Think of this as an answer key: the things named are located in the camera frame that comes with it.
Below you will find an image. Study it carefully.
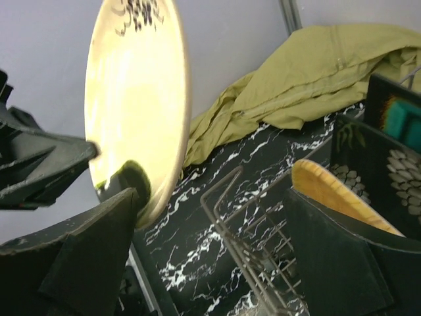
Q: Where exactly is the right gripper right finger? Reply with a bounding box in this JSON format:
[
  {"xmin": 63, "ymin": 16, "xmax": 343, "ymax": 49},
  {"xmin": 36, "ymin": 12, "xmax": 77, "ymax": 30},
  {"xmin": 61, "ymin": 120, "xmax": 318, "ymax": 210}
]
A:
[{"xmin": 284, "ymin": 189, "xmax": 420, "ymax": 315}]

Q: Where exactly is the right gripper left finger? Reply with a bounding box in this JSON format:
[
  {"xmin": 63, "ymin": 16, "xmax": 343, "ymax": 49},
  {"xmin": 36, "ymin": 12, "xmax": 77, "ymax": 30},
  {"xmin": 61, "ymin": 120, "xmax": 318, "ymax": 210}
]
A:
[{"xmin": 1, "ymin": 188, "xmax": 139, "ymax": 315}]

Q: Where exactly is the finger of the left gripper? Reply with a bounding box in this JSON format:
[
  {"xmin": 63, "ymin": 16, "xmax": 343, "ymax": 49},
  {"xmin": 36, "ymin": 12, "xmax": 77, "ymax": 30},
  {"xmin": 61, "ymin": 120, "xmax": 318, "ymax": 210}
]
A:
[{"xmin": 1, "ymin": 105, "xmax": 98, "ymax": 211}]

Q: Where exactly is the woven bamboo basket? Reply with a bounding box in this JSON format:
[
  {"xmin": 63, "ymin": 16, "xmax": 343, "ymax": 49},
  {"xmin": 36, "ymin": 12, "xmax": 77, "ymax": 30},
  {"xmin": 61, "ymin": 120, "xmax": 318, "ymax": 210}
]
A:
[{"xmin": 291, "ymin": 159, "xmax": 403, "ymax": 236}]

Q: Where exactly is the black floral square plate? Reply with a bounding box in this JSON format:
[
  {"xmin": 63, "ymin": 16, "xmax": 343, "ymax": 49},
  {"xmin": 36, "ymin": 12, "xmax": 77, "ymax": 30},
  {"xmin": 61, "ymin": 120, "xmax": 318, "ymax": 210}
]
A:
[{"xmin": 329, "ymin": 115, "xmax": 420, "ymax": 240}]

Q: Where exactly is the cream round floral plate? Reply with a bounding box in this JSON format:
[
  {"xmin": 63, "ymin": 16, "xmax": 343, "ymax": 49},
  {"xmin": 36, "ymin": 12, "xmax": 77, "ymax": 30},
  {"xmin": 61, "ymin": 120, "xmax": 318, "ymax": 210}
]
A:
[{"xmin": 84, "ymin": 1, "xmax": 191, "ymax": 229}]

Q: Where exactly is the teal square ceramic dish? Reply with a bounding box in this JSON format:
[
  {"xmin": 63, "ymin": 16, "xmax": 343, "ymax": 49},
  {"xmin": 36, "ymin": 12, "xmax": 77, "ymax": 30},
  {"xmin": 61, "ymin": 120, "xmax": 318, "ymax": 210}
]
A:
[{"xmin": 363, "ymin": 74, "xmax": 420, "ymax": 153}]

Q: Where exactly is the olive green cloth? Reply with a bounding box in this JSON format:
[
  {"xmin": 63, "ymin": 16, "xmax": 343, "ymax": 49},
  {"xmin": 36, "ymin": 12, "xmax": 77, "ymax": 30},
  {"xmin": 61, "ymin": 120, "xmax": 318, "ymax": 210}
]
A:
[{"xmin": 184, "ymin": 23, "xmax": 420, "ymax": 166}]

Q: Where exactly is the grey wire dish rack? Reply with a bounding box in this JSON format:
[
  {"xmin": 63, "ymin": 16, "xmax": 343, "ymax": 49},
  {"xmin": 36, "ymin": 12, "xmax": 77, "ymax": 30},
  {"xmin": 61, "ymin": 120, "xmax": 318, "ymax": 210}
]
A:
[{"xmin": 199, "ymin": 65, "xmax": 421, "ymax": 316}]

